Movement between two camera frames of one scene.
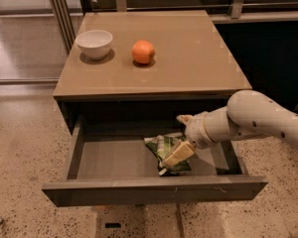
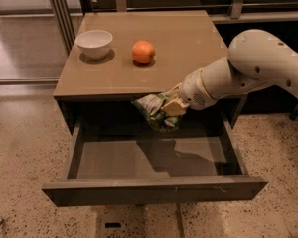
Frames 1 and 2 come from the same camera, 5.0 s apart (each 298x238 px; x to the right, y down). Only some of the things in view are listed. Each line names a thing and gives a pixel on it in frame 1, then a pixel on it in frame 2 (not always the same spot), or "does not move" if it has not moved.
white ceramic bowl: [94, 44] does not move
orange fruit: [142, 52] does not move
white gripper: [196, 132] to [193, 89]
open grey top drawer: [111, 165] does not move
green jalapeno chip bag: [162, 146] to [160, 120]
